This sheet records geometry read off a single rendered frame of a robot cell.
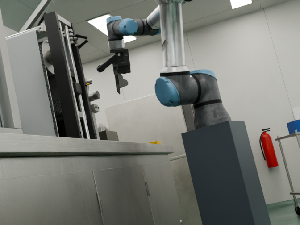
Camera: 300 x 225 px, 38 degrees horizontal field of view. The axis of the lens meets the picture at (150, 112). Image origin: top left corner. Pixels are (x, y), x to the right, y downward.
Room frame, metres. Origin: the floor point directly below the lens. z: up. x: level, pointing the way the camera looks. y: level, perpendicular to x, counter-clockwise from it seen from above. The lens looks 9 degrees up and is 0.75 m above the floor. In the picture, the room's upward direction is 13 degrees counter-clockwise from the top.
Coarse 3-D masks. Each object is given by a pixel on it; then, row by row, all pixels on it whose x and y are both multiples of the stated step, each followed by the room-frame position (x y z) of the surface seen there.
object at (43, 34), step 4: (44, 24) 1.66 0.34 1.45; (32, 28) 1.68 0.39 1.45; (36, 28) 1.67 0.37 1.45; (40, 28) 1.67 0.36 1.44; (44, 28) 1.66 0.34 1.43; (20, 32) 1.69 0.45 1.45; (24, 32) 1.68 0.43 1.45; (44, 32) 1.67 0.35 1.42; (8, 36) 1.70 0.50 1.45; (12, 36) 1.70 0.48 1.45; (40, 36) 1.74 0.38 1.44; (44, 36) 1.75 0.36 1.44
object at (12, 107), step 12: (0, 12) 0.99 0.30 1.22; (0, 24) 0.98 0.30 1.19; (0, 36) 0.97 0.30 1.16; (0, 48) 0.97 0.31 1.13; (0, 60) 0.97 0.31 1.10; (0, 72) 0.97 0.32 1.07; (12, 84) 0.99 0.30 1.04; (12, 96) 0.98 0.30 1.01; (12, 108) 0.97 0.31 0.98; (12, 120) 0.97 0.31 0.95; (0, 132) 0.91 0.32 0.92; (12, 132) 0.95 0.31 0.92
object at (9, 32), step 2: (4, 26) 2.05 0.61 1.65; (4, 28) 2.04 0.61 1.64; (6, 28) 2.06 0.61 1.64; (8, 28) 2.08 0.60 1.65; (4, 30) 2.04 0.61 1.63; (6, 30) 2.06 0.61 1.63; (8, 30) 2.08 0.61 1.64; (10, 30) 2.09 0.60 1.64; (12, 30) 2.11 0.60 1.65; (4, 32) 2.04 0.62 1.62; (6, 32) 2.05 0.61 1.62; (8, 32) 2.07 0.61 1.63; (10, 32) 2.09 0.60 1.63; (12, 32) 2.11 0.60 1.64; (14, 32) 2.13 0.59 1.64; (16, 32) 2.15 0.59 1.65; (6, 34) 2.05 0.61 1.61; (8, 34) 2.07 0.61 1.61; (10, 34) 2.09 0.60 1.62; (12, 34) 2.11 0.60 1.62; (6, 36) 2.05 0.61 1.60
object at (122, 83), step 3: (120, 75) 2.01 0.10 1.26; (120, 78) 2.01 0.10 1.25; (120, 81) 2.01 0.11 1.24; (123, 81) 2.01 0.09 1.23; (126, 81) 2.02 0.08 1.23; (117, 84) 2.00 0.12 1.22; (120, 84) 2.02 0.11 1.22; (123, 84) 2.02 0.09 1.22; (126, 84) 2.02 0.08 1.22; (117, 87) 2.01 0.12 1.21; (120, 87) 2.02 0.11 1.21; (117, 90) 2.02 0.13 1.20; (120, 93) 2.04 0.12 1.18
